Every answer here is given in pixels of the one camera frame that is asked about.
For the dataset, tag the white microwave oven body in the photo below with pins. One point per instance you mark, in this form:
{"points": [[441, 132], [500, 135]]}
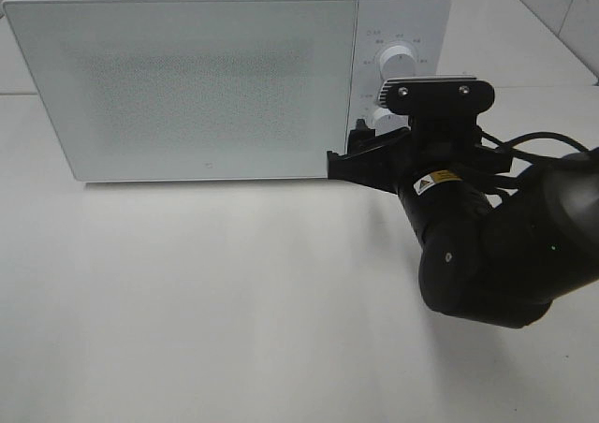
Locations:
{"points": [[398, 11]]}

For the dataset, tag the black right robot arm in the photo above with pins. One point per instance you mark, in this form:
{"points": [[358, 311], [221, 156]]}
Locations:
{"points": [[503, 233]]}

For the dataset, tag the white microwave door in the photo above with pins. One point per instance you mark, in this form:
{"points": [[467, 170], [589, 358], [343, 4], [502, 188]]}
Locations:
{"points": [[191, 90]]}

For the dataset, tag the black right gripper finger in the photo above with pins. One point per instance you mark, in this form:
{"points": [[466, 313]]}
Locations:
{"points": [[343, 168], [362, 140]]}

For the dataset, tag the white microwave knob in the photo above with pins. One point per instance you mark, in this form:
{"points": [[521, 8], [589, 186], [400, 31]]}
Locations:
{"points": [[397, 61], [385, 121]]}

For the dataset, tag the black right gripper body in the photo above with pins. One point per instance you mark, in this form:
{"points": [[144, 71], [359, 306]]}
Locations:
{"points": [[410, 164]]}

